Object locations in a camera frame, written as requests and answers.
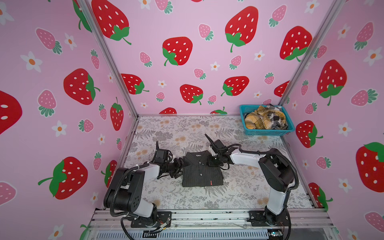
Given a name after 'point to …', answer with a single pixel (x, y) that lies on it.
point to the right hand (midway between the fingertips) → (206, 163)
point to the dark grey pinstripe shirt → (197, 172)
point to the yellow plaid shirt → (260, 118)
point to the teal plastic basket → (264, 132)
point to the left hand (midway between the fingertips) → (187, 168)
